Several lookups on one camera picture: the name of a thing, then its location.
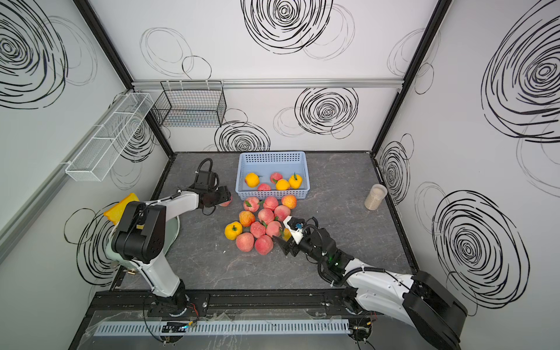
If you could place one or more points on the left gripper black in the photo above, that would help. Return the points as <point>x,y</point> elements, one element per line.
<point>224,194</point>

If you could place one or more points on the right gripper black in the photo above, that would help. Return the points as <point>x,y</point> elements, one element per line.
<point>286,247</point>

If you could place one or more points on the light blue plastic basket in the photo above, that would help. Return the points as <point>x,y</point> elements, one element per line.
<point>267,163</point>

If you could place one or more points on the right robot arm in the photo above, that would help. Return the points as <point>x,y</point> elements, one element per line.
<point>419,299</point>

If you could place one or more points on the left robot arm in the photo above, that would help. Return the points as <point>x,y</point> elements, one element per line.
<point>165,285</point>

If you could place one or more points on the pink peach with leaf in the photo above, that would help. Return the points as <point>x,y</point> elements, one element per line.
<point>251,204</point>

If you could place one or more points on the mint green toaster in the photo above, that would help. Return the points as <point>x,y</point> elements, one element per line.
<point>170,232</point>

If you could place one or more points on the yellow toast slice rear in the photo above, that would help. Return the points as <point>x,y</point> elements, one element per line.
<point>115,213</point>

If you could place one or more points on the frosted plastic cup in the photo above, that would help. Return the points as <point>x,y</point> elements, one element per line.
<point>375,197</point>

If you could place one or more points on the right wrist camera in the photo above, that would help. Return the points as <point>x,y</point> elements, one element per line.
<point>295,227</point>

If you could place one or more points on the grey slotted cable duct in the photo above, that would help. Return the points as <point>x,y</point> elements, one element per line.
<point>243,327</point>

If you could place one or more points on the black wire wall basket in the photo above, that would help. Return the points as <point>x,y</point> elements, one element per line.
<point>191,104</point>

